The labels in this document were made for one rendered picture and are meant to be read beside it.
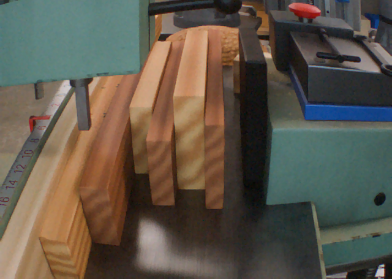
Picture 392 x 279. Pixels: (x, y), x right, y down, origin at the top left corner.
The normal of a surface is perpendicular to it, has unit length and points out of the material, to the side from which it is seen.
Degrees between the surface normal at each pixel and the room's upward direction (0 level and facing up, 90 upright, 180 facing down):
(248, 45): 0
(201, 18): 73
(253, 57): 0
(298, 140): 90
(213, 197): 90
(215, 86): 0
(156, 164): 90
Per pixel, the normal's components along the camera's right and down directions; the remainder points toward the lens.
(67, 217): -0.03, -0.89
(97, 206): -0.04, 0.46
